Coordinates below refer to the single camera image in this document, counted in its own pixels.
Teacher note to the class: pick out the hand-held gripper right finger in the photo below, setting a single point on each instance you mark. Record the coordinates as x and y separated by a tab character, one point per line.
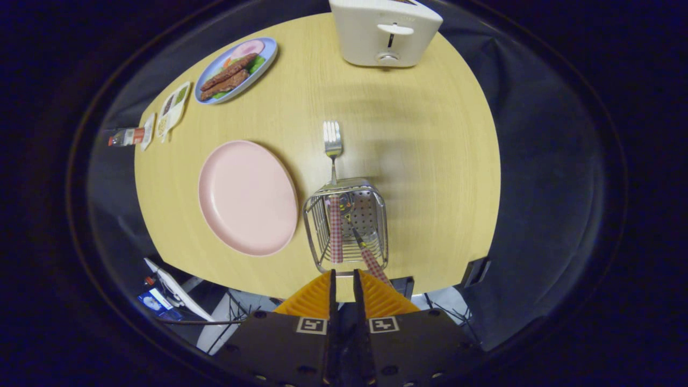
398	349

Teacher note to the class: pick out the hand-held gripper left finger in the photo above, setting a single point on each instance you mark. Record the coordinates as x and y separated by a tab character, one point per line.
301	349

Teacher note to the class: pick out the white plastic object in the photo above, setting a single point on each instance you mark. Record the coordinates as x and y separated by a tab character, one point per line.
180	293

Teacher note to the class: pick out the blue lit screen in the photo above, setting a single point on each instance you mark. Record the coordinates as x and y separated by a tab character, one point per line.
158	303

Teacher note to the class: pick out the pink plate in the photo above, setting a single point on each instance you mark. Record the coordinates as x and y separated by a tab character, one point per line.
247	199

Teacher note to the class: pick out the black backdrop cloth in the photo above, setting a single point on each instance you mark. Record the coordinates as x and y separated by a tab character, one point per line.
548	188

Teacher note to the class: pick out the white square coaster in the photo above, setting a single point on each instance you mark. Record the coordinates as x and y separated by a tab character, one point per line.
148	131

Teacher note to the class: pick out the white divided seasoning dish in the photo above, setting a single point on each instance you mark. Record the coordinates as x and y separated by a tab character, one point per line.
173	110

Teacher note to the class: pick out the brown meat strip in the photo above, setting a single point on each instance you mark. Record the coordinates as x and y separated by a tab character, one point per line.
228	72
226	86

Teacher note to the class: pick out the clear bottle with red label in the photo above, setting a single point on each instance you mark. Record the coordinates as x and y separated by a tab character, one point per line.
128	136

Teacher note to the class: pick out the green lettuce leaf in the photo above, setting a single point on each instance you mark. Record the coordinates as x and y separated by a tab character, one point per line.
257	64

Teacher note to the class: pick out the blue plate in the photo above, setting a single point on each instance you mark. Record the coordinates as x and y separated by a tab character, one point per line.
267	49

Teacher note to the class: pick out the pink ham slice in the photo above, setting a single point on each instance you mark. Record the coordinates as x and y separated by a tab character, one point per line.
248	48

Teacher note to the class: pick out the white toaster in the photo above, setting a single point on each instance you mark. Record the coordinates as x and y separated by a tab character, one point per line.
365	37

